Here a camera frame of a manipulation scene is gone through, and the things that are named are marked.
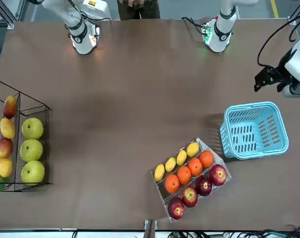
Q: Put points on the grey aluminium frame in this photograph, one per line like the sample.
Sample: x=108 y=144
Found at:
x=11 y=24
x=292 y=21

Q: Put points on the grey aluminium post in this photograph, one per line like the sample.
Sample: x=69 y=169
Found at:
x=149 y=228

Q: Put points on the person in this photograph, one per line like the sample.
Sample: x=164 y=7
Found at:
x=138 y=8

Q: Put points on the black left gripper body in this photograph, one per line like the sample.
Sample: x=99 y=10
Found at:
x=281 y=72

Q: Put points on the clear acrylic tiered shelf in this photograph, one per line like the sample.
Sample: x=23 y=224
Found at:
x=163 y=196

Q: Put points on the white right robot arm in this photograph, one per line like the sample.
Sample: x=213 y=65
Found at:
x=80 y=42

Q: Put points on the yellow lemon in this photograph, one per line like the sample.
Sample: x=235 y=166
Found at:
x=192 y=149
x=170 y=164
x=159 y=172
x=181 y=157

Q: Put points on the light blue plastic basket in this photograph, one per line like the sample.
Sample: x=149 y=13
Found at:
x=256 y=124

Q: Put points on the orange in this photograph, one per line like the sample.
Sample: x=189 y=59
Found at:
x=184 y=174
x=172 y=183
x=195 y=166
x=206 y=159

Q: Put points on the red apple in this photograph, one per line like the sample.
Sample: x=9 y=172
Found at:
x=203 y=185
x=218 y=174
x=189 y=196
x=176 y=207

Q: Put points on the large yellow-green apple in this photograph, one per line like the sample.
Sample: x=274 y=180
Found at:
x=31 y=150
x=32 y=172
x=32 y=128

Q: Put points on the white box orange label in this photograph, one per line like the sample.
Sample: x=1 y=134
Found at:
x=95 y=7

